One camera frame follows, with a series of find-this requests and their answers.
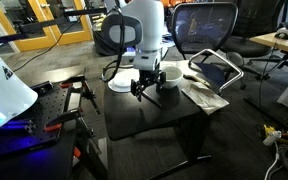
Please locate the black office chair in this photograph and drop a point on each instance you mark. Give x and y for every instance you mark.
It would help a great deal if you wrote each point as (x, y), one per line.
(254, 30)

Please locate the yellow framed glass door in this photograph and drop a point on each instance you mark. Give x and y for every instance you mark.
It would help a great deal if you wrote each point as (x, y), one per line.
(30, 41)
(71, 36)

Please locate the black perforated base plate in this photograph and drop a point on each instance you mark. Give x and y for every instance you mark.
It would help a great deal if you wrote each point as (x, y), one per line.
(49, 106)

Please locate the black draped table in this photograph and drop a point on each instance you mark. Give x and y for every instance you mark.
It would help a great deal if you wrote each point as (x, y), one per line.
(99, 43)

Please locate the white plate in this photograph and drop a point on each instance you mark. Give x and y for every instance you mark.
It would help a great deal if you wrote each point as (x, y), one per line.
(121, 83)

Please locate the blue tarp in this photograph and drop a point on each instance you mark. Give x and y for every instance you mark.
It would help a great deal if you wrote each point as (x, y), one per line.
(168, 39)

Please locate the yellow objects pile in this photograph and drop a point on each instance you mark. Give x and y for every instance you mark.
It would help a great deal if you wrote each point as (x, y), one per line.
(96, 24)

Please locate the beige brush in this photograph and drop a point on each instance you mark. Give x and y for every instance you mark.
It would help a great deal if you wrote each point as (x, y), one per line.
(197, 80)

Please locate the yellow tool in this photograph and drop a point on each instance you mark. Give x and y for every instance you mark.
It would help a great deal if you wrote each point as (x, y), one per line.
(269, 130)

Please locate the mesh office chair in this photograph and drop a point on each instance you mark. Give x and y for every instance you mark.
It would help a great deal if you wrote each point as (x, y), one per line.
(202, 28)

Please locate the crumpled beige cloth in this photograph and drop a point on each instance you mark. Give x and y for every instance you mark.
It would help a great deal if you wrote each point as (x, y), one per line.
(205, 98)

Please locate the long black orange clamp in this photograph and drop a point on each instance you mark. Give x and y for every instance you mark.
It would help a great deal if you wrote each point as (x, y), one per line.
(87, 91)

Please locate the short black orange clamp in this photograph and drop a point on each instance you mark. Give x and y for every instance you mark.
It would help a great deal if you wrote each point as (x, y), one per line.
(65, 118)

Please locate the grey device on desk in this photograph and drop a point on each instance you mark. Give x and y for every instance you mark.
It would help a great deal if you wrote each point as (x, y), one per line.
(285, 33)

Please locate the white bowl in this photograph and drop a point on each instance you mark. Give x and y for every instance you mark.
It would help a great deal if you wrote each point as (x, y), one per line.
(173, 79)

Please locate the black robot stand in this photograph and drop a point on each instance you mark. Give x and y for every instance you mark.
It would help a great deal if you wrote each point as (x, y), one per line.
(40, 163)

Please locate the small black table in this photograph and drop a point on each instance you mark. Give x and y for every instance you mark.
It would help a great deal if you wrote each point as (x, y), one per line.
(144, 116)

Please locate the grey oval pad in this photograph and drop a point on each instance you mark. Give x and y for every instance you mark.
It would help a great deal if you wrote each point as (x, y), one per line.
(165, 52)

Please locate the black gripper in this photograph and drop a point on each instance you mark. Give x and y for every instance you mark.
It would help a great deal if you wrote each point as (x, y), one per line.
(149, 76)

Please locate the long black metal bar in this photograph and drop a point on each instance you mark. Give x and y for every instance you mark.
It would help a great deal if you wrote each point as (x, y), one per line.
(34, 26)

